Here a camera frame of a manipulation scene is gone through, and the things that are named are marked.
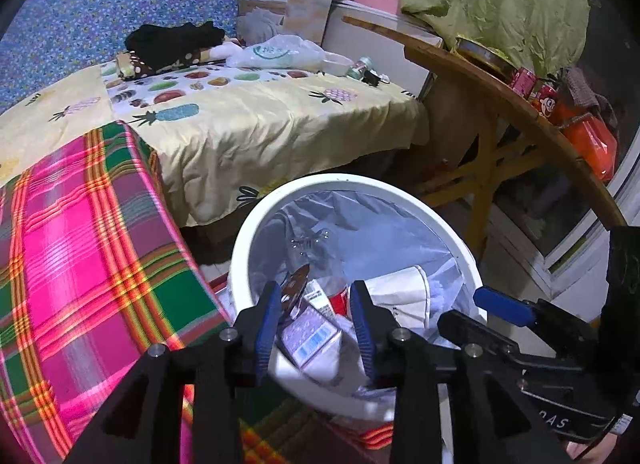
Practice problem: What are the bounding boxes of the brown polka-dot cloth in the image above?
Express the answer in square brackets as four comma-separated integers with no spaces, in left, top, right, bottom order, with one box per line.
[116,46,221,79]

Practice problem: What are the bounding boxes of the round metal tin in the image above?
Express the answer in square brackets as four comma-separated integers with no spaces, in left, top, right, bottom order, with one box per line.
[456,36,516,79]

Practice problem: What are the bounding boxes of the small white blue carton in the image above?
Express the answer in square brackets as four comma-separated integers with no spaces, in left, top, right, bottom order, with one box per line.
[280,304,341,370]

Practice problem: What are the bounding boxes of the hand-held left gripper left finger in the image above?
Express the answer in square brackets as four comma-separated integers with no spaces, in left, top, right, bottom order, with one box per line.
[62,280,285,464]

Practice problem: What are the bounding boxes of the small green-capped bottle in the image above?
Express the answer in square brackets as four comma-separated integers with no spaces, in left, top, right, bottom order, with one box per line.
[347,56,375,80]

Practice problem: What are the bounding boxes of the white framed glass door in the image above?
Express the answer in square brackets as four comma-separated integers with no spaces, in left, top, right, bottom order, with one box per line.
[487,134,640,325]

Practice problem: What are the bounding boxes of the red can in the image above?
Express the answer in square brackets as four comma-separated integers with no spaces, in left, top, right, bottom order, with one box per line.
[510,68,538,97]
[530,82,560,119]

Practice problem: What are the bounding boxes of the white plastic bowl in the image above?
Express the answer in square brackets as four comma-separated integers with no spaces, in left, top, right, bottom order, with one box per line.
[322,54,353,77]

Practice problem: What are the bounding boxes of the pink green plaid tablecloth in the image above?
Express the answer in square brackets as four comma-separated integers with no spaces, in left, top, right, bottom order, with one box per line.
[0,121,396,464]

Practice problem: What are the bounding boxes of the brown checked cloth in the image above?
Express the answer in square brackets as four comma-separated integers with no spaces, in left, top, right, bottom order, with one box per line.
[559,66,621,132]

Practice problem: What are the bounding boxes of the white plastic bag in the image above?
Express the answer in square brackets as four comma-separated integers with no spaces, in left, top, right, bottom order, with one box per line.
[227,34,326,72]

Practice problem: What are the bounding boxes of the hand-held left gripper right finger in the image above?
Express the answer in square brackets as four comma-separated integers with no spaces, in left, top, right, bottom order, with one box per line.
[349,280,573,464]

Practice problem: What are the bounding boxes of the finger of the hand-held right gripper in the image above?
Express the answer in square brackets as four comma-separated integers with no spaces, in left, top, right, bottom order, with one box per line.
[437,310,531,370]
[472,286,601,345]

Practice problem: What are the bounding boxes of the yellow pineapple print bedsheet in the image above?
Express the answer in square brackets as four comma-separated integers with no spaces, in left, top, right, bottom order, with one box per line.
[0,61,431,229]

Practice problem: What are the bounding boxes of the orange plastic bag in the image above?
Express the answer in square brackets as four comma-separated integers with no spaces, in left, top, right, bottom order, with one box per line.
[550,102,619,182]

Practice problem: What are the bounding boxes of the white trash bin with liner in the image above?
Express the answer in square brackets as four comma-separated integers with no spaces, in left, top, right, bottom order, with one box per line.
[227,174,488,422]

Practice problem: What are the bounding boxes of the white chest freezer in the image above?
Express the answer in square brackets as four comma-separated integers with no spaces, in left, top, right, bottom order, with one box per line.
[322,0,445,99]

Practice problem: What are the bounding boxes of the round wooden table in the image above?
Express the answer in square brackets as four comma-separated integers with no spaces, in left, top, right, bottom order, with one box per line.
[342,16,628,255]

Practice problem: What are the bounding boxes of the person's right hand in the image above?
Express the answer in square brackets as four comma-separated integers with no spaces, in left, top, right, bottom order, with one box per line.
[570,431,626,464]

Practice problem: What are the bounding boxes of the black clothing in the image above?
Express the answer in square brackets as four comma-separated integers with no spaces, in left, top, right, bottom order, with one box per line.
[125,21,226,69]

